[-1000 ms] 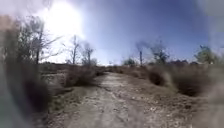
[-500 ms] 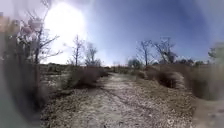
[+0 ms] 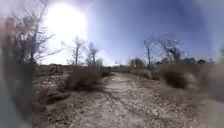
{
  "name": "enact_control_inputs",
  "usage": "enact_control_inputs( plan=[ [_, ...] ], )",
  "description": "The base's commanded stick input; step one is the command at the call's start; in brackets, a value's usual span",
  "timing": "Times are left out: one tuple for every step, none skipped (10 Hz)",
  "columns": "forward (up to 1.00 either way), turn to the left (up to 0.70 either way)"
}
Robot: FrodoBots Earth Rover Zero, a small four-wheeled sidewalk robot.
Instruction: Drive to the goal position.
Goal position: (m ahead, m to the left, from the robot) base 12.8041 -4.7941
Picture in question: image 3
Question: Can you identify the bare leafless tree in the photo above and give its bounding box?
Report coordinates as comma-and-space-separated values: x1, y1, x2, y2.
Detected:
6, 3, 61, 66
156, 35, 184, 64
141, 37, 157, 66
85, 42, 100, 68
65, 35, 86, 68

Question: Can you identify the pale gravel dirt track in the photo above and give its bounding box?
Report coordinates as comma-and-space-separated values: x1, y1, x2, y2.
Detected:
43, 71, 214, 128

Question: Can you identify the dry brown bush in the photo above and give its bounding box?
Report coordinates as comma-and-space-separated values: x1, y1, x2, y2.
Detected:
159, 64, 198, 90
59, 66, 105, 92

